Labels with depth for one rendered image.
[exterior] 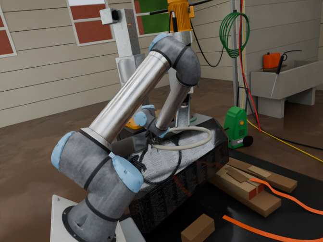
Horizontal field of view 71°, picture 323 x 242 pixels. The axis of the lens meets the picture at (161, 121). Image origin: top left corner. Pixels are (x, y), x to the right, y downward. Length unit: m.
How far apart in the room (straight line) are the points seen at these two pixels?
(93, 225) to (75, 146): 0.28
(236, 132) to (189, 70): 2.50
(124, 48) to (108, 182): 2.08
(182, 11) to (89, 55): 5.43
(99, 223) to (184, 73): 0.69
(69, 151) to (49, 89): 6.97
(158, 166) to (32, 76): 6.34
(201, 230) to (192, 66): 1.48
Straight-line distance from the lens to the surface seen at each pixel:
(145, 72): 0.96
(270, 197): 2.55
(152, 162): 1.89
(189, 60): 1.02
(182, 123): 2.06
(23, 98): 7.85
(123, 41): 2.74
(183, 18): 2.82
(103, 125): 0.89
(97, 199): 0.86
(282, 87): 4.46
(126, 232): 1.20
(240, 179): 2.56
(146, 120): 1.44
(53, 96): 7.84
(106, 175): 0.84
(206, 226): 2.17
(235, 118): 3.41
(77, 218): 0.90
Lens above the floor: 1.67
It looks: 19 degrees down
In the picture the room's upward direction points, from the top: 9 degrees counter-clockwise
